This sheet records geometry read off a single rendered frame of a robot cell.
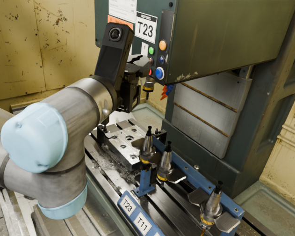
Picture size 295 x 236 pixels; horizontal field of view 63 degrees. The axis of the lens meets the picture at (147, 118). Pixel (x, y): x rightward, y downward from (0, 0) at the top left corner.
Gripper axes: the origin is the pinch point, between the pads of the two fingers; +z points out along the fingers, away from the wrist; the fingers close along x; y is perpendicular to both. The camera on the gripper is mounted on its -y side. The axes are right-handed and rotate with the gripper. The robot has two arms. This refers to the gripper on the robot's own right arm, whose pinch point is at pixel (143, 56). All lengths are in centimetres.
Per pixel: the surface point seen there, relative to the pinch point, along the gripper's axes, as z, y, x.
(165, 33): 12.8, -3.2, 0.5
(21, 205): 8, 99, -68
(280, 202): 86, 105, 71
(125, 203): 15, 72, -9
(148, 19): 16.6, -5.2, -6.0
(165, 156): 14.1, 38.1, 5.6
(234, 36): 35.7, -1.2, 17.0
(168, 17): 12.6, -7.1, 0.9
